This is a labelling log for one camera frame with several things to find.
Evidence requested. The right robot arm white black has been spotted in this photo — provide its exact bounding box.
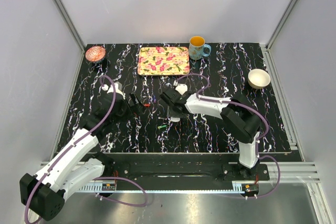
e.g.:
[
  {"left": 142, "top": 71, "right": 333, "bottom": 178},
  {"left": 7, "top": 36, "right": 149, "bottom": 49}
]
[{"left": 160, "top": 87, "right": 269, "bottom": 180}]

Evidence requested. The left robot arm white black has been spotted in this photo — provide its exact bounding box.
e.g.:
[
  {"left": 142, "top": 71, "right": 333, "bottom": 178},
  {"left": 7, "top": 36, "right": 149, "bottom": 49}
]
[{"left": 19, "top": 90, "right": 130, "bottom": 221}]

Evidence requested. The floral yellow tray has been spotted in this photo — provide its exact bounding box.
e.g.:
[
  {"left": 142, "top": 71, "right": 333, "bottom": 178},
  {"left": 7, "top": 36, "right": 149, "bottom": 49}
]
[{"left": 138, "top": 46, "right": 190, "bottom": 76}]

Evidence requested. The red patterned bowl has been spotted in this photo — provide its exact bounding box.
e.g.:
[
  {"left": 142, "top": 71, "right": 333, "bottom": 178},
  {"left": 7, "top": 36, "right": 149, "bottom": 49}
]
[{"left": 85, "top": 46, "right": 106, "bottom": 63}]

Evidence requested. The blue mug yellow inside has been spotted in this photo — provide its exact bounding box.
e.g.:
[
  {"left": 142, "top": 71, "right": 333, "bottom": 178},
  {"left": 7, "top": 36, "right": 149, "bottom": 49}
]
[{"left": 188, "top": 36, "right": 212, "bottom": 60}]

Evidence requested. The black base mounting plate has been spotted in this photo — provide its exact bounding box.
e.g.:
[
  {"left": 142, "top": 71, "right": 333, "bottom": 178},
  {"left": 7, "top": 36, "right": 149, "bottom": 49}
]
[{"left": 83, "top": 163, "right": 270, "bottom": 183}]

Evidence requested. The cream white bowl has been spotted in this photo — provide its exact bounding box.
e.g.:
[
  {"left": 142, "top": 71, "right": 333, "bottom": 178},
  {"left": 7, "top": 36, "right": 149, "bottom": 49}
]
[{"left": 248, "top": 69, "right": 271, "bottom": 89}]

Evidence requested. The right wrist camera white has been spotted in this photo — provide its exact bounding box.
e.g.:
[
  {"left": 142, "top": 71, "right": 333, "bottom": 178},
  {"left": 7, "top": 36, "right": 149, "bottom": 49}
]
[{"left": 173, "top": 81, "right": 188, "bottom": 95}]

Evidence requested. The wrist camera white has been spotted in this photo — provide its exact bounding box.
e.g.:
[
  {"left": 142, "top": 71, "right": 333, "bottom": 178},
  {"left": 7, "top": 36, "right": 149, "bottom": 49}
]
[
  {"left": 102, "top": 82, "right": 125, "bottom": 100},
  {"left": 173, "top": 81, "right": 188, "bottom": 95}
]

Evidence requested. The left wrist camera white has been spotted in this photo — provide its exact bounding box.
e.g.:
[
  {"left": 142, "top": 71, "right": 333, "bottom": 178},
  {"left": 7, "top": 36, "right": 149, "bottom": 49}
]
[{"left": 102, "top": 82, "right": 125, "bottom": 100}]

